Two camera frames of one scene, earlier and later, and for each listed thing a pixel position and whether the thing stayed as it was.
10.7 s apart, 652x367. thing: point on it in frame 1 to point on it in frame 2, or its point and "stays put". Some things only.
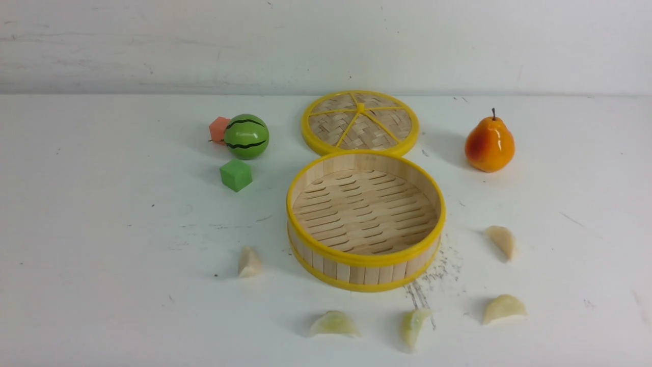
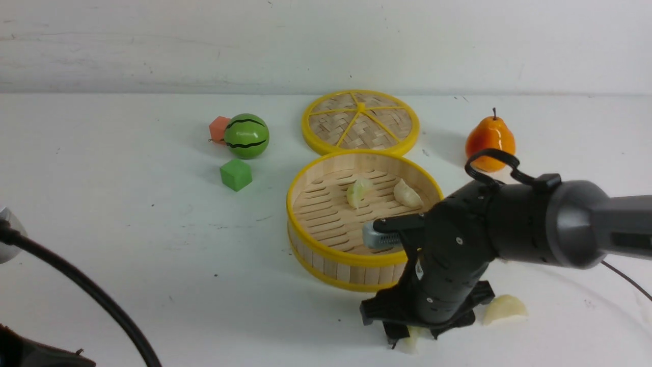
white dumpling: x=249 y=266 to x=406 y=195
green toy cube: x=236 y=174 stays put
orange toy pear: x=489 y=146 stays put
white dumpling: x=504 y=306 stays put
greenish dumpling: x=334 y=321 to x=358 y=192
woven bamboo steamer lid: x=359 y=120 stays put
